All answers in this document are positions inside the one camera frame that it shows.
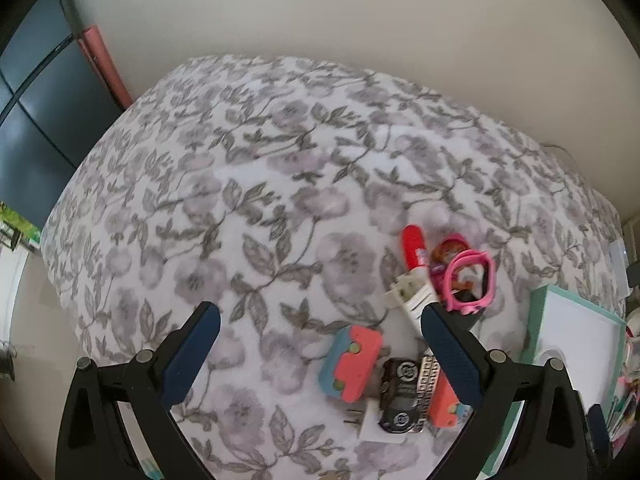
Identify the toy pup figure pink hat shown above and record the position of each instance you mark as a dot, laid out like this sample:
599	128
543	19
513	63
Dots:
443	252

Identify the white plastic clip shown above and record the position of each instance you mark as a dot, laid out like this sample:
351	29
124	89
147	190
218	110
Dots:
407	292

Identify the red glue stick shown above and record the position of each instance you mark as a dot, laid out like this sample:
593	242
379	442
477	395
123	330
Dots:
414	247

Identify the green printed item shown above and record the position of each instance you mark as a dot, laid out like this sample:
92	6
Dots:
17	222

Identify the teal and white box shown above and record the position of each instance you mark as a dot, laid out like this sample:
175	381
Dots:
580	330

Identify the grey floral blanket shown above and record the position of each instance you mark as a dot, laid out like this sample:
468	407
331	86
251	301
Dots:
240	185

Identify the white plug adapter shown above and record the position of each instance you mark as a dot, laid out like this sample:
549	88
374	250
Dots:
372	425

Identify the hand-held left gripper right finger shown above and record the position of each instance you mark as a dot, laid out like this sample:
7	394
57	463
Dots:
450	355

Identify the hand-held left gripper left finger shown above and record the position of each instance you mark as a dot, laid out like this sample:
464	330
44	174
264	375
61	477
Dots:
192	355

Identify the pink smartwatch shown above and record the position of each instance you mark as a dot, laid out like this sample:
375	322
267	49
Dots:
489	280

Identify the dark wardrobe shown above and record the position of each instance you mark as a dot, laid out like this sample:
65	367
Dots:
45	110

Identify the black toy car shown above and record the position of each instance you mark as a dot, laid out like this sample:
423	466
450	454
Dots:
400	395

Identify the colourful toy clutter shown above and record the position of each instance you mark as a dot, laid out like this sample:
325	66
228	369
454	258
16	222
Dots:
625	385

